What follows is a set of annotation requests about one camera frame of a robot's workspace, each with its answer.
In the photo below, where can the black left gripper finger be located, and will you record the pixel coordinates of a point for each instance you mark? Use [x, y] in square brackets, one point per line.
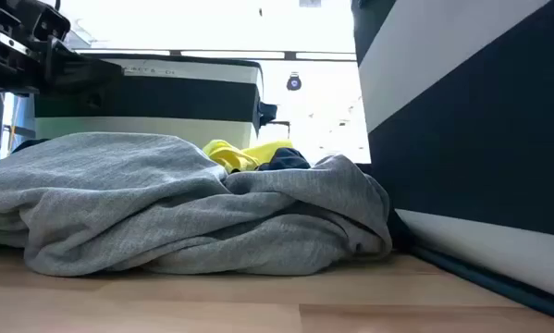
[87, 76]

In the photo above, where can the grey t-shirt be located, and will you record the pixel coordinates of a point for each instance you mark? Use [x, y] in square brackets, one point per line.
[119, 194]

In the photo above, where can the yellow-green garment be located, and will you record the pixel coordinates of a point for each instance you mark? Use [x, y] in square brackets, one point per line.
[232, 157]

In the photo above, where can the navy garment with white print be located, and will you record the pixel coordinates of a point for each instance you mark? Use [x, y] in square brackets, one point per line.
[286, 159]

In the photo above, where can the striped fabric basket without label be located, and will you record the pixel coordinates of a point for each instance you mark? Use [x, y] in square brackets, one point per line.
[466, 162]

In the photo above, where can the striped fabric basket with label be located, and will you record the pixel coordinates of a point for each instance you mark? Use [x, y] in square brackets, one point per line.
[165, 99]

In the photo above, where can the black garment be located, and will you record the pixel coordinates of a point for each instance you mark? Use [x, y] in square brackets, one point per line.
[27, 143]

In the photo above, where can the small dark round device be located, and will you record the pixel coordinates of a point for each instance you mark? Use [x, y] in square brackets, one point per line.
[293, 82]

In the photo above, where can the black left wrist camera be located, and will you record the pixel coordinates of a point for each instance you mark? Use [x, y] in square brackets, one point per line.
[50, 23]

